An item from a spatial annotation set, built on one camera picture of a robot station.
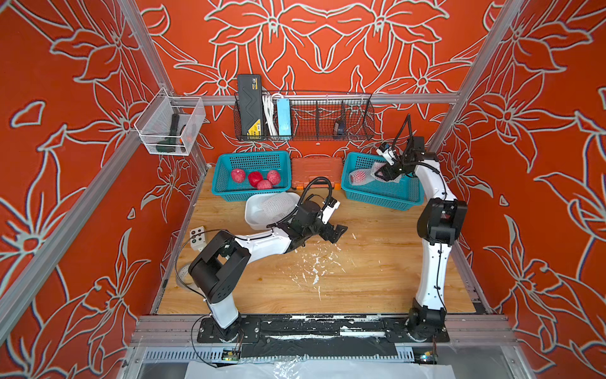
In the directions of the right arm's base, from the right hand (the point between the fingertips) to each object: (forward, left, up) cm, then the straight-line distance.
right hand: (379, 165), depth 100 cm
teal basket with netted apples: (-5, -14, -14) cm, 20 cm away
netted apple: (-5, +51, -7) cm, 52 cm away
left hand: (-27, +20, -2) cm, 33 cm away
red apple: (+1, +57, -9) cm, 58 cm away
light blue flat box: (+4, +41, +19) cm, 45 cm away
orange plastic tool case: (+5, +32, -8) cm, 34 cm away
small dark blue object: (+3, +18, +17) cm, 26 cm away
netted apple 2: (+1, +7, -8) cm, 10 cm away
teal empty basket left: (+2, +65, -8) cm, 65 cm away
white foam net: (-17, +47, -9) cm, 51 cm away
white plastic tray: (-21, +56, -9) cm, 61 cm away
